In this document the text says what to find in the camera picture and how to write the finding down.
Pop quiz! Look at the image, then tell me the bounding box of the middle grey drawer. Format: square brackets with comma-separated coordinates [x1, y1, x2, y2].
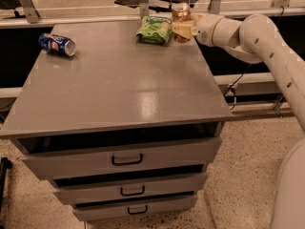
[53, 173, 207, 205]

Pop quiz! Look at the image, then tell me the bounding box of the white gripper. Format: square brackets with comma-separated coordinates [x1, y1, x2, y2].
[173, 13, 223, 47]

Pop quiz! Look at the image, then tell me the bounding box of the grey drawer cabinet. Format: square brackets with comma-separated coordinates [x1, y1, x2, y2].
[1, 21, 231, 210]

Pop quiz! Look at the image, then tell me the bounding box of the black object at left edge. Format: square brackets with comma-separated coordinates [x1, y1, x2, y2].
[0, 157, 12, 210]

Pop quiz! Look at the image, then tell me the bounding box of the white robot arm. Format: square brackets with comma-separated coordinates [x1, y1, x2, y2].
[173, 13, 305, 229]

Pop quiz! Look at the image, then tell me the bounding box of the top grey drawer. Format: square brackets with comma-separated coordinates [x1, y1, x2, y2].
[23, 137, 221, 179]

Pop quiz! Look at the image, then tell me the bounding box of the green rice chip bag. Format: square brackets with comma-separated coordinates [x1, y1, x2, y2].
[136, 16, 173, 44]

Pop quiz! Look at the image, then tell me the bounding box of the bottom grey drawer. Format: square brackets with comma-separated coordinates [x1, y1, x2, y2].
[73, 193, 197, 221]

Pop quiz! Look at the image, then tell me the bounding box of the grey drawer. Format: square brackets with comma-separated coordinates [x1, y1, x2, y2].
[53, 173, 207, 205]
[73, 193, 197, 221]
[23, 137, 221, 179]

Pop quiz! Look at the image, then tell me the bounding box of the orange soda can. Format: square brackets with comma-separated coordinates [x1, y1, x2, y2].
[172, 2, 191, 43]

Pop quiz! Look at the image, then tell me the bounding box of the black cable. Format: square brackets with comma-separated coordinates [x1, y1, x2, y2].
[223, 5, 285, 111]

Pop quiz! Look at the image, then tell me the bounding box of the blue pepsi can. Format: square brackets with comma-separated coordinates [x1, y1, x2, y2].
[38, 33, 76, 57]

